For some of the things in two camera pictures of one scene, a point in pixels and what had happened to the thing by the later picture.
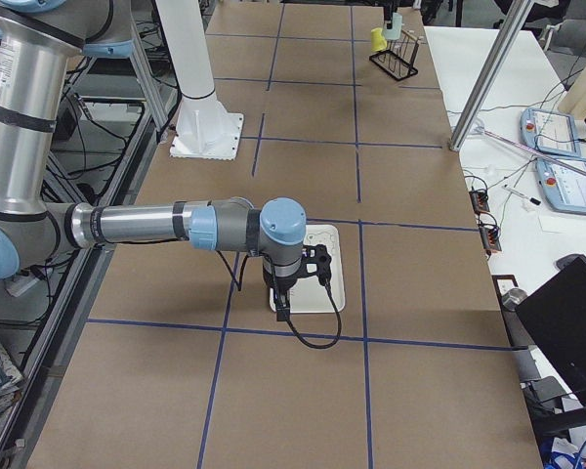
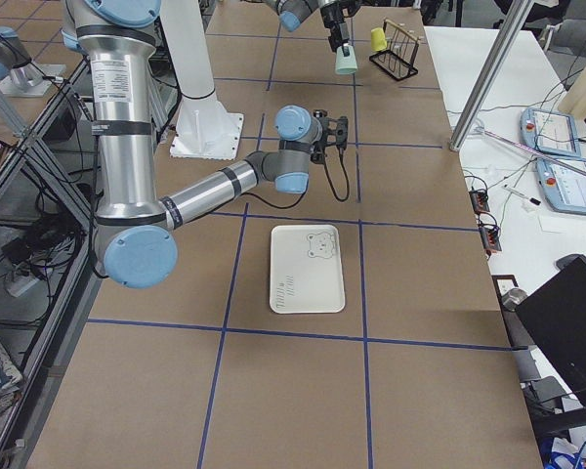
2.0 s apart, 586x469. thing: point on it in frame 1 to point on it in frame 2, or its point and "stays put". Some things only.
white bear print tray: (312, 295) stays put
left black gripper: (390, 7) to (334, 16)
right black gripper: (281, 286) to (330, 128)
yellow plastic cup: (377, 41) stays put
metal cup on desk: (512, 297) stays put
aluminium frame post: (490, 72) stays put
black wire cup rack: (398, 59) stays put
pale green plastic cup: (394, 33) to (346, 64)
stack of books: (1, 381) stays put
